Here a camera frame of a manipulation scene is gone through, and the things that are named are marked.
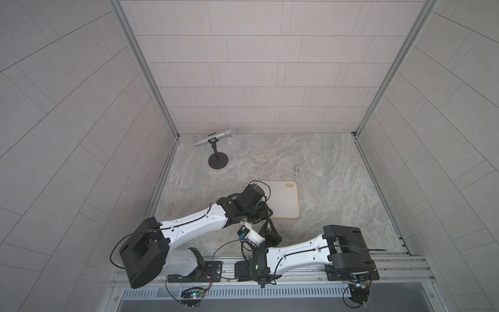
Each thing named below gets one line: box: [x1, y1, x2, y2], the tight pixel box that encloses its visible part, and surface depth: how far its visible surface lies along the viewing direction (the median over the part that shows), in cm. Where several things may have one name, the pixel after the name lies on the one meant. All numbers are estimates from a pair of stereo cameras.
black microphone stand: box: [207, 137, 229, 170], surface depth 104 cm
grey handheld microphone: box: [193, 126, 237, 147], surface depth 89 cm
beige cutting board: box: [249, 180, 301, 220], surface depth 94 cm
